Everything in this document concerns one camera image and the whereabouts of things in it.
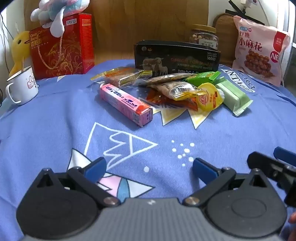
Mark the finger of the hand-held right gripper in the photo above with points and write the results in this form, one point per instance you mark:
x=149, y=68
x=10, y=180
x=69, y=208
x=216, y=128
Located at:
x=284, y=155
x=263, y=163

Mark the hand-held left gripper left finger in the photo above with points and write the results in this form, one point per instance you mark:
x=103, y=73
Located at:
x=96, y=168

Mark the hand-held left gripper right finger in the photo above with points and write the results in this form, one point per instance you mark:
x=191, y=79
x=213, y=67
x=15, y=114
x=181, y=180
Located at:
x=203, y=168

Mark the pink long snack box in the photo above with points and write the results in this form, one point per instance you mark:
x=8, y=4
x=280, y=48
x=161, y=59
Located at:
x=124, y=104

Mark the yellow jelly cup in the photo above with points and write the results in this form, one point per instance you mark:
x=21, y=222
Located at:
x=208, y=97

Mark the pale green wafer packet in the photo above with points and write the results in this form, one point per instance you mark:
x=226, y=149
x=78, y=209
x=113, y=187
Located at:
x=233, y=97

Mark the red orange snack packet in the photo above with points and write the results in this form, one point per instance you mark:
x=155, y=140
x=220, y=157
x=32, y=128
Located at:
x=159, y=100

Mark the clear barcode nut packet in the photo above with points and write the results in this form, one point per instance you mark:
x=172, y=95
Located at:
x=175, y=90

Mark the bright green snack packet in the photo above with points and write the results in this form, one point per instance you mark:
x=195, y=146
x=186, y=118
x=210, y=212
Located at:
x=203, y=77

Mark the orange clear snack bar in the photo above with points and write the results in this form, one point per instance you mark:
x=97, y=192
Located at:
x=120, y=77

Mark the clear brown nut packet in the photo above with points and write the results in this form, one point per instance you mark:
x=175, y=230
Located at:
x=164, y=79

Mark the black rectangular tin box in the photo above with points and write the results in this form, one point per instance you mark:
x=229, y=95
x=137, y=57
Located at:
x=180, y=58

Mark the person's right hand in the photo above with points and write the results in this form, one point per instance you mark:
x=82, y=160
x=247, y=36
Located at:
x=293, y=217

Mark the blue printed blanket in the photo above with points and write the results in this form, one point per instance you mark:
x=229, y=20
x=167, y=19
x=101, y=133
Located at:
x=57, y=139

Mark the pink snack bag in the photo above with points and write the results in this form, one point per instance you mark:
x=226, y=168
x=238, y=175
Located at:
x=259, y=48

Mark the white enamel mug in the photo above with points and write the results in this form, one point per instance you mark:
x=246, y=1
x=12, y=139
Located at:
x=23, y=85

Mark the red gift box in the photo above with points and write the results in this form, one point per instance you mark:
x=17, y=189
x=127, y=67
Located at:
x=69, y=48

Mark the wooden stick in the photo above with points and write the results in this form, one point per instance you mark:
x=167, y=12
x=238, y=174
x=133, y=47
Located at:
x=23, y=62

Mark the clear nut jar gold lid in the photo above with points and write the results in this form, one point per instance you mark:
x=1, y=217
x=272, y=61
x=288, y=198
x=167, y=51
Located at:
x=203, y=37

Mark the brown wooden board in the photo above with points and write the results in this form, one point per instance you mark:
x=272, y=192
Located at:
x=225, y=37

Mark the yellow duck toy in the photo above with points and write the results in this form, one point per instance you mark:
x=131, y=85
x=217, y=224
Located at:
x=19, y=48

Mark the black crossed tape strips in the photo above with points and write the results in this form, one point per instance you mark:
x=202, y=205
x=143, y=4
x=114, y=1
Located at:
x=238, y=10

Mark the white power strip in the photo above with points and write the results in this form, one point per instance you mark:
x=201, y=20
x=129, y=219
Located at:
x=248, y=3

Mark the pink blue plush toy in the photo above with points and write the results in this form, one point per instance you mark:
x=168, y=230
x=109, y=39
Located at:
x=57, y=9

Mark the wood grain wall panel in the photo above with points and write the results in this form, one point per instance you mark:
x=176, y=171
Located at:
x=138, y=20

